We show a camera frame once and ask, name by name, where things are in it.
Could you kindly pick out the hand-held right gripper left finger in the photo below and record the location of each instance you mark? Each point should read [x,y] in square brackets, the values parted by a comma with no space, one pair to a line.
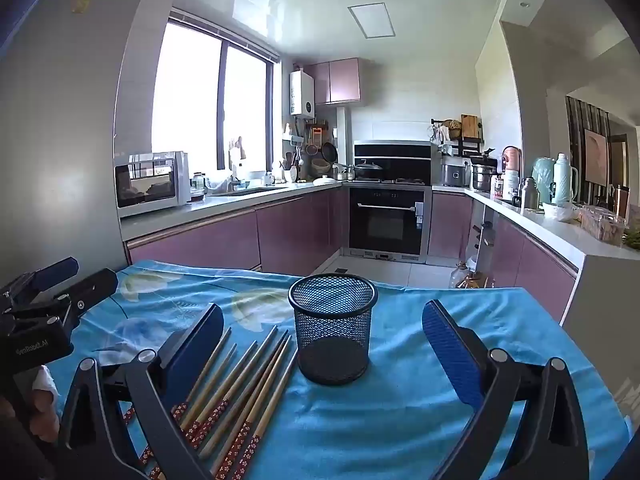
[195,345]

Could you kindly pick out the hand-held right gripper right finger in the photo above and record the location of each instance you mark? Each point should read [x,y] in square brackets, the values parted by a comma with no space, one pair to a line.
[450,350]

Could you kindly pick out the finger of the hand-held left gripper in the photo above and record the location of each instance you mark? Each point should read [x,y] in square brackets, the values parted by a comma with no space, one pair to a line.
[52,271]
[95,285]

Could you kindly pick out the bunch of wooden chopsticks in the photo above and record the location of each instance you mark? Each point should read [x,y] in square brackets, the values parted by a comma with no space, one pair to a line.
[250,385]

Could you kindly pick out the black mesh utensil holder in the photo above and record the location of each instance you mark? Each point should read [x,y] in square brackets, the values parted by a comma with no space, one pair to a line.
[332,330]

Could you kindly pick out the person's left hand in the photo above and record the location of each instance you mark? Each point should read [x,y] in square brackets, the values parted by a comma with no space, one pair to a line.
[46,410]

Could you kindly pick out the blue floral tablecloth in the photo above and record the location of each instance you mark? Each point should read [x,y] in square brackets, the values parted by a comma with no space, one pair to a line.
[380,425]

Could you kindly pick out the white microwave oven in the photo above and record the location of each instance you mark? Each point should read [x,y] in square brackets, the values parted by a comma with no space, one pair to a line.
[150,185]

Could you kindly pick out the grey refrigerator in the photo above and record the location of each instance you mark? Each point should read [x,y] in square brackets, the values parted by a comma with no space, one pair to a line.
[75,135]

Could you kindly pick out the pink kitchen base cabinets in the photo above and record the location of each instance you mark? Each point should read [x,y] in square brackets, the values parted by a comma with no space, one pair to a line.
[280,230]

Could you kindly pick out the glass jar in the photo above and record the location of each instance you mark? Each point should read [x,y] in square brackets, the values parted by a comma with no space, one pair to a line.
[199,183]

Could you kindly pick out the black built-in oven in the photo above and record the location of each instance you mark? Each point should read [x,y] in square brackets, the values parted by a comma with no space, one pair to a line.
[385,220]

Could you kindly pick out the steel stockpot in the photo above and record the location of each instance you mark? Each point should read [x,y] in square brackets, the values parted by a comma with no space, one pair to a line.
[482,180]

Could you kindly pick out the steel thermos bottle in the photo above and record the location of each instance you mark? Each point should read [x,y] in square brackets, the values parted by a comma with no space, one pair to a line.
[530,195]

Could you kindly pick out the white canister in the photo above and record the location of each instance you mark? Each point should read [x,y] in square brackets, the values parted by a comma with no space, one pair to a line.
[511,185]

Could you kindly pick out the white plastic bag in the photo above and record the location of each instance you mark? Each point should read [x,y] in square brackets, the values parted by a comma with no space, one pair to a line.
[560,212]

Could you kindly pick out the silver rice cooker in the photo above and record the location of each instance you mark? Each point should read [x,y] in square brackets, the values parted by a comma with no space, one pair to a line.
[455,172]

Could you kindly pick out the clear plastic box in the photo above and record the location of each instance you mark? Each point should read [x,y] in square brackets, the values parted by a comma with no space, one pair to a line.
[602,227]

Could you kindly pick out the black range hood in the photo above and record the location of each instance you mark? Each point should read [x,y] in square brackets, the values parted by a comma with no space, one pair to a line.
[392,160]

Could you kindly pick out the black wok with lid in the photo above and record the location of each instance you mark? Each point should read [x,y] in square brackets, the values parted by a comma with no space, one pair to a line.
[367,169]

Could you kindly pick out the mint green kettle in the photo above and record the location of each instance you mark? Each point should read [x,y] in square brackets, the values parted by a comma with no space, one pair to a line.
[542,172]

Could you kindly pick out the pink thermos jug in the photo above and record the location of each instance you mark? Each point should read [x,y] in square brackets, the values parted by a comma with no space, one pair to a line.
[511,157]

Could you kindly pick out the mint green thermos flask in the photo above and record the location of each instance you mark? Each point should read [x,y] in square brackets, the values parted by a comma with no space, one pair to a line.
[563,180]

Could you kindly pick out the kitchen window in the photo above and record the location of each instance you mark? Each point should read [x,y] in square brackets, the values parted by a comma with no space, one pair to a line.
[190,100]

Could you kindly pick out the green leafy vegetables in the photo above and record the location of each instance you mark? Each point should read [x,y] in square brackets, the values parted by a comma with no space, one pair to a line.
[632,239]

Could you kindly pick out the wooden box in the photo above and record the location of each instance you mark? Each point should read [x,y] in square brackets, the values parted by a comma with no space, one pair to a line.
[469,126]

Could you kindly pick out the brown tumbler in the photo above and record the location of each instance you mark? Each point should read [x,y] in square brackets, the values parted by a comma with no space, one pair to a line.
[621,200]

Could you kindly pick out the hanging frying pan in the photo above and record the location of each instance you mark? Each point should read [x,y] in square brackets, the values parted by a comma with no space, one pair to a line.
[329,151]

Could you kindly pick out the framed picture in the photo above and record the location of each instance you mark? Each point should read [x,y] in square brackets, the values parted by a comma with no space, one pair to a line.
[596,157]

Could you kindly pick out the white water heater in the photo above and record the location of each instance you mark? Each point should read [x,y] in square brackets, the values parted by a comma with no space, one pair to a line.
[302,92]

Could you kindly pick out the ceiling light panel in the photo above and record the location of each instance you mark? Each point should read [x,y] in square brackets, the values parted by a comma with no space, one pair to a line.
[371,21]

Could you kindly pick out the black wall rack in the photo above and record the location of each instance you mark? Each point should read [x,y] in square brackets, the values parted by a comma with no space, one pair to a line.
[467,141]

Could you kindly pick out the pink wall cabinet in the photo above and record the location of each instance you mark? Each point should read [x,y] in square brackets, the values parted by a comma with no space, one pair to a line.
[335,82]

